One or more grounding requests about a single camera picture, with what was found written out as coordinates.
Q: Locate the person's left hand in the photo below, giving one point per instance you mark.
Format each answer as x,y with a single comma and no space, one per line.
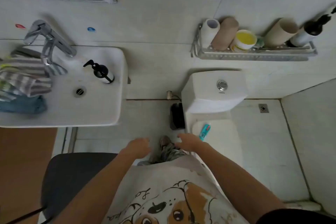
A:
136,148

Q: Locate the person's right hand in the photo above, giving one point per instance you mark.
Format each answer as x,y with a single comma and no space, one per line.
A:
192,142

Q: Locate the white ceramic sink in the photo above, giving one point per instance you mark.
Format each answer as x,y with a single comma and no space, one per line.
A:
94,106

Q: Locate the blue stained cloth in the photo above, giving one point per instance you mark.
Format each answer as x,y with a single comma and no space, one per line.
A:
23,105

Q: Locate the pink white striped cloth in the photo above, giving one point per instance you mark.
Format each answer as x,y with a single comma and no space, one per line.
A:
29,85

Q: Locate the stained grey striped cloth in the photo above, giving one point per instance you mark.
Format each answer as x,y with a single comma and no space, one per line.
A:
26,64

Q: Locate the person's right forearm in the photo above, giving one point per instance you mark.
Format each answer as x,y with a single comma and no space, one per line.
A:
236,184

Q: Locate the person's left forearm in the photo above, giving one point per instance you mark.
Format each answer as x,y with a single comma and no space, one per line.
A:
97,189

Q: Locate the metal sink drain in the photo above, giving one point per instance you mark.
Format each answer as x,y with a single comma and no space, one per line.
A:
80,91

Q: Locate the teal tube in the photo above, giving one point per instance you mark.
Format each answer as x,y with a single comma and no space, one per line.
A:
204,132

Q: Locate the gray patterned trousers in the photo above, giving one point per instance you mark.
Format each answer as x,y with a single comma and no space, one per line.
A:
167,150

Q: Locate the black bin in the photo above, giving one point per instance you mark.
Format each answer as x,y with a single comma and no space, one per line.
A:
178,117

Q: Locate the white toilet lid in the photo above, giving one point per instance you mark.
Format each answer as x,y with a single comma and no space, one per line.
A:
227,137

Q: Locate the white toilet tank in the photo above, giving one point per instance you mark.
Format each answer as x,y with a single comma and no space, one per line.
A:
210,98

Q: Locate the white dog print shirt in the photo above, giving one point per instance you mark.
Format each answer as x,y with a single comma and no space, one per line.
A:
173,187

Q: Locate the chrome flush button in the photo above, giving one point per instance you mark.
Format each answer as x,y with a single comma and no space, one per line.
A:
222,85

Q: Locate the black stool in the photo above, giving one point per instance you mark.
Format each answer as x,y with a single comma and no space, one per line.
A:
73,179

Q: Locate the metal floor drain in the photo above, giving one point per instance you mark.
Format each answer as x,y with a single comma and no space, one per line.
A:
263,108

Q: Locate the black pump soap bottle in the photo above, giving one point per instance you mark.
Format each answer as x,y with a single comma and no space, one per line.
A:
102,72

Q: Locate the white toilet paper roll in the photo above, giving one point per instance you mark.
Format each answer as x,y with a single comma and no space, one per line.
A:
209,33

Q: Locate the brown paper roll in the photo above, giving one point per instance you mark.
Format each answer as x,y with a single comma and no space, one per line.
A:
225,33

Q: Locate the brown wooden door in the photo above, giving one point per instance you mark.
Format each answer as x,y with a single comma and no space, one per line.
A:
23,174

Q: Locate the yellow round container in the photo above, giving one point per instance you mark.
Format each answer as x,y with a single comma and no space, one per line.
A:
245,39

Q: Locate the blue round sticker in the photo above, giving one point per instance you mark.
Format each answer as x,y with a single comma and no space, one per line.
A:
91,29

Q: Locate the chrome faucet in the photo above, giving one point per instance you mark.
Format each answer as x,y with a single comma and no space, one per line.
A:
57,42

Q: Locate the beige paper roll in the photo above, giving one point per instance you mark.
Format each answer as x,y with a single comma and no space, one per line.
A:
280,32

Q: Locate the white bottle with black pump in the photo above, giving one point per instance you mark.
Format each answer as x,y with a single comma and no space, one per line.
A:
302,37

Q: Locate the red round sticker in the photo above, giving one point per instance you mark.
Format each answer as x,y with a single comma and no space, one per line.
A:
20,25

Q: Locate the metal wall shelf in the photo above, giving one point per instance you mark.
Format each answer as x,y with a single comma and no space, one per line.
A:
252,54

